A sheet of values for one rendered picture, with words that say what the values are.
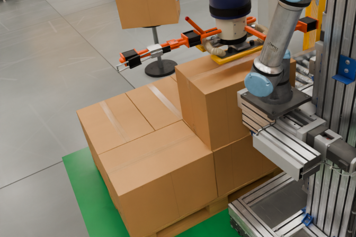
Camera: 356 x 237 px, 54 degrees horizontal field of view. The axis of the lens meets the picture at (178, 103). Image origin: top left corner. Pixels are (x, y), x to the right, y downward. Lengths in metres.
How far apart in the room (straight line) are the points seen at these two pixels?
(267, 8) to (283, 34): 2.18
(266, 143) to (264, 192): 0.81
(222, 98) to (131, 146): 0.68
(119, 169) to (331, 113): 1.18
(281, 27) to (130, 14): 2.63
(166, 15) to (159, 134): 1.72
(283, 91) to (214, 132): 0.60
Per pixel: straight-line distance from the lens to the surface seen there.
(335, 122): 1.64
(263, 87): 1.39
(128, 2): 3.71
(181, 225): 2.42
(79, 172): 3.03
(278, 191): 2.33
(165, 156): 2.11
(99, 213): 2.67
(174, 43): 1.87
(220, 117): 1.99
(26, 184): 3.16
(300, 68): 2.89
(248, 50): 1.99
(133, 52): 1.82
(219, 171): 2.22
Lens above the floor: 1.95
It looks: 34 degrees down
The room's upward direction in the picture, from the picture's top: 9 degrees counter-clockwise
